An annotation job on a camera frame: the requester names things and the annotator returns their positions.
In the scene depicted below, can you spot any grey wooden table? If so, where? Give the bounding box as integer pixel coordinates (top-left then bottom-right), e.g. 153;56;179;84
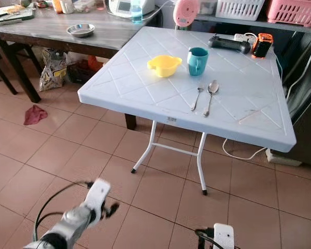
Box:
0;4;159;104

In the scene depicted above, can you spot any pink round appliance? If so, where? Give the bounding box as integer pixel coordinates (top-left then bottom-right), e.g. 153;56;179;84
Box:
173;0;201;29

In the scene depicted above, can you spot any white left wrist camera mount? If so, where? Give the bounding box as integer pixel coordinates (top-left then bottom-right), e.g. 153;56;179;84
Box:
85;178;111;216

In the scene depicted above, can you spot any white plastic folding table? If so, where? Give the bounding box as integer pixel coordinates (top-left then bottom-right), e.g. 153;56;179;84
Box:
77;26;297;197

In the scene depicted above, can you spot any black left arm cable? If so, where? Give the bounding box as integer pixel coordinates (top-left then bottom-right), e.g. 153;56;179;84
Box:
33;181;94;245

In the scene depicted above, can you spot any white kitchen appliance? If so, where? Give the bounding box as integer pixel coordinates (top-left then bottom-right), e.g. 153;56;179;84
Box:
107;0;157;19

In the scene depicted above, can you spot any round steel bowl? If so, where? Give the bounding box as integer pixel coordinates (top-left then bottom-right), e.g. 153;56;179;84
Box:
66;24;96;39

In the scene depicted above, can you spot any pink plastic basket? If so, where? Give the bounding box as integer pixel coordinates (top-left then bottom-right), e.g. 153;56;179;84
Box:
265;0;311;28

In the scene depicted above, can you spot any black handheld controller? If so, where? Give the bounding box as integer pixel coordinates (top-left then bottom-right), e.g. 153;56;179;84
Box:
208;34;252;55

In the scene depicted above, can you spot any white plastic basket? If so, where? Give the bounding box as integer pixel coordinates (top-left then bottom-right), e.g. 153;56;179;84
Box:
215;0;265;22

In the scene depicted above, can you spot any teal mug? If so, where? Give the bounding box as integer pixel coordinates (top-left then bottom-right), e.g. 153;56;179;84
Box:
187;47;210;77

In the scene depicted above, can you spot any white mug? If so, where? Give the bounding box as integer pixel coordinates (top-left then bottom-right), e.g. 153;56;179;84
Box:
61;0;75;15

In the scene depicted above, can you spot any red cloth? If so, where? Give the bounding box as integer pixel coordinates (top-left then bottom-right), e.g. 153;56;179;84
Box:
23;105;49;127

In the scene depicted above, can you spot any large steel spoon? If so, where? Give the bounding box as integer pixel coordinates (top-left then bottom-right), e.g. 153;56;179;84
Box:
203;80;220;118

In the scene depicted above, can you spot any orange and black device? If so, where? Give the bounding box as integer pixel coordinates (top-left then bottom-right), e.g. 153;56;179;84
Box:
251;32;275;60

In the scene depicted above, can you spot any small steel spoon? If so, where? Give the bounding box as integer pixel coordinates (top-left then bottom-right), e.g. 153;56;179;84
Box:
191;86;205;113

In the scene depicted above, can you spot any printed snack bag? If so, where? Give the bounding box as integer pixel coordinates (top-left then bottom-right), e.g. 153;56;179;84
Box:
39;48;68;93

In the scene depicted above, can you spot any orange bottle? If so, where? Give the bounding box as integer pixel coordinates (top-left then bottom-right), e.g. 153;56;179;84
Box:
51;0;63;15

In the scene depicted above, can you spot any clear food container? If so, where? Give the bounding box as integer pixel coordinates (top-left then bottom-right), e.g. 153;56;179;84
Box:
73;0;97;14

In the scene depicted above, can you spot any white floor power strip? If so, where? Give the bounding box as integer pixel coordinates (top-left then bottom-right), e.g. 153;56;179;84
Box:
265;149;302;168

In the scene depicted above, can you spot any white floor cable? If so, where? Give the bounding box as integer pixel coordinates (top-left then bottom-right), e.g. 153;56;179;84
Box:
221;137;271;162

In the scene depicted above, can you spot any yellow plastic bowl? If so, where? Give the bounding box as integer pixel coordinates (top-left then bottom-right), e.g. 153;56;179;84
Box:
147;55;183;78

